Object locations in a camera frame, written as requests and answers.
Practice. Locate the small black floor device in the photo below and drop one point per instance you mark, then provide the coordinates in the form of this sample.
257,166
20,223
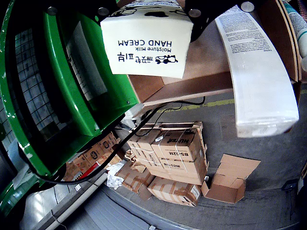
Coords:
289,185

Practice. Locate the taped plain cardboard box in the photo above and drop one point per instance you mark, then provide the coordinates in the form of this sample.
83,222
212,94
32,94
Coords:
134,178

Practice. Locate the tall white product box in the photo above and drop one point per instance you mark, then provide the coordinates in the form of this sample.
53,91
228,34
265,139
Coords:
261,83

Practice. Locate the white bottle with teal label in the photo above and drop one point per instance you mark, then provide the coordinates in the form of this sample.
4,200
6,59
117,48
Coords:
301,31

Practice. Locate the cow print hand cream box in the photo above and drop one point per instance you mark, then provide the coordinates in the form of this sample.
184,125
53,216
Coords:
146,60

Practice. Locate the plain cardboard shipping box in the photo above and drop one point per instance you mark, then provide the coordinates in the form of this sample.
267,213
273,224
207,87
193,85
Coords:
172,191

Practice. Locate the small open cardboard box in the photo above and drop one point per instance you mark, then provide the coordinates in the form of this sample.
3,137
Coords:
227,184

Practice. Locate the crumpled white paper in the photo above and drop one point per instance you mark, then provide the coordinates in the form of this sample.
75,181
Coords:
114,178

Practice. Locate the cardboard box with red stripe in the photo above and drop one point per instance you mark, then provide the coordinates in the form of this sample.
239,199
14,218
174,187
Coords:
82,169

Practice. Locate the cardboard box with side flap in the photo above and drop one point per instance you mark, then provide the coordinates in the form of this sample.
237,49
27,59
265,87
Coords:
297,48

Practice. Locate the green metal shelf rack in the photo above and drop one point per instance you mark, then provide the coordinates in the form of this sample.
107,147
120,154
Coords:
64,95

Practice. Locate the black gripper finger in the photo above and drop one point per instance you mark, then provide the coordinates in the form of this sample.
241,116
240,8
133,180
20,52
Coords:
211,9
79,4

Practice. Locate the brown box with oval logo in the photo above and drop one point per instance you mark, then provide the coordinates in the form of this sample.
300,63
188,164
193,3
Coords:
94,154
108,142

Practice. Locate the open brown cardboard box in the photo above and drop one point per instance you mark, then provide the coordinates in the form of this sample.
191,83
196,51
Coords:
206,62

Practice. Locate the printed cardboard shipping box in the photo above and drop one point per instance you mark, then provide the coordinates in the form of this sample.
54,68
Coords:
177,153

